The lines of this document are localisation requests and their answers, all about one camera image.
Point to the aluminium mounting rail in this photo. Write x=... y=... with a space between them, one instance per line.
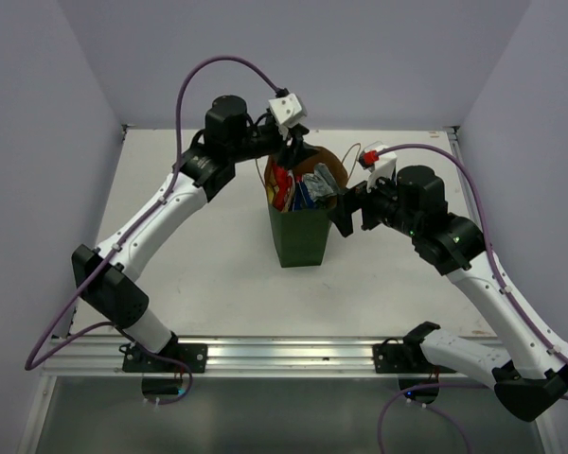
x=240 y=357

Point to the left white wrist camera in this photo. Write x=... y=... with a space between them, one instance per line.
x=288 y=111

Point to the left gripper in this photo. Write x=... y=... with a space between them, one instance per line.
x=298 y=150

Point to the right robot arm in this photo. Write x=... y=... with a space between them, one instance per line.
x=530 y=374

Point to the blue Burts chips bag front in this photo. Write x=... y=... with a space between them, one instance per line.
x=302 y=199

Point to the green paper bag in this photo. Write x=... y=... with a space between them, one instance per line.
x=300 y=238

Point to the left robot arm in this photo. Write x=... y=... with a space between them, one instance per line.
x=105 y=275

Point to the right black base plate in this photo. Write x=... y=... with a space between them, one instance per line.
x=394 y=356

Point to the silver snack packet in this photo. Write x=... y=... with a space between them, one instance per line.
x=320 y=183

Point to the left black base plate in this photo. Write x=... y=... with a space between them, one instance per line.
x=193 y=355

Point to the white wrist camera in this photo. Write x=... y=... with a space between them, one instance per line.
x=288 y=111
x=378 y=167

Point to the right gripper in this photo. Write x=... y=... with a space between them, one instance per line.
x=350 y=199

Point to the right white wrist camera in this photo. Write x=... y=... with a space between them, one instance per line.
x=378 y=167

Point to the large red white chips bag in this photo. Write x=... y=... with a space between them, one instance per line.
x=280 y=187

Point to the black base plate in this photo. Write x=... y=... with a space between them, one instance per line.
x=193 y=355
x=394 y=356

